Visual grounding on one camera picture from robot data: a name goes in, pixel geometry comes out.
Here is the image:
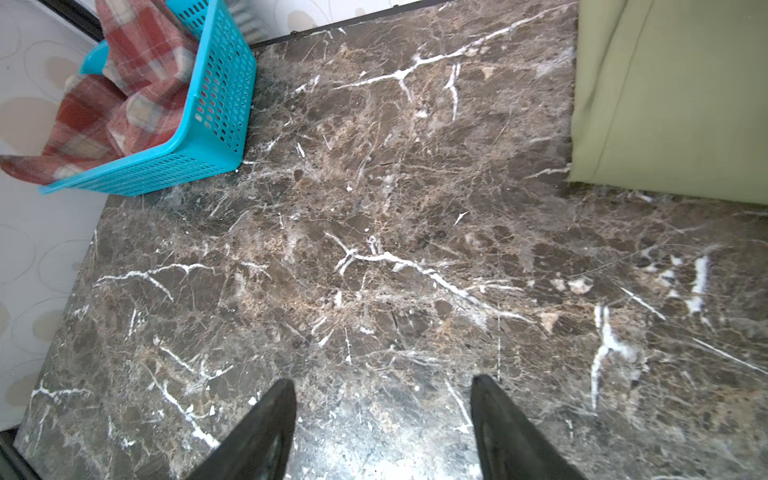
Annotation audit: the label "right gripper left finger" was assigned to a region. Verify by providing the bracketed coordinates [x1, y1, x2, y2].
[189, 379, 297, 480]

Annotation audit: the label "left black corner post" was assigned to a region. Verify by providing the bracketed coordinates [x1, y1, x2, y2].
[38, 0, 105, 42]

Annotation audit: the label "red plaid skirt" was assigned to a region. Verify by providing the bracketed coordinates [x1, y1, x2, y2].
[1, 1, 197, 185]

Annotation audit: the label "olive green skirt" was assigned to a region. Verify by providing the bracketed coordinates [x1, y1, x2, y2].
[570, 1, 767, 204]

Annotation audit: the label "teal plastic basket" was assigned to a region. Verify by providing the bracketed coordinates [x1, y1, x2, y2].
[39, 1, 257, 197]

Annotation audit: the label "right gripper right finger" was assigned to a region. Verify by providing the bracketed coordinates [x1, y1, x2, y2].
[470, 375, 583, 480]

